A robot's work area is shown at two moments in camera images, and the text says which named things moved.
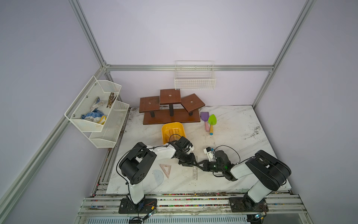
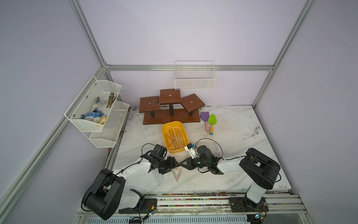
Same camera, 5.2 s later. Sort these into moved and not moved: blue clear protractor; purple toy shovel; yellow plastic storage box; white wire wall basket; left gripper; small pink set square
Moved: left gripper; small pink set square
Not moved: yellow plastic storage box; purple toy shovel; blue clear protractor; white wire wall basket
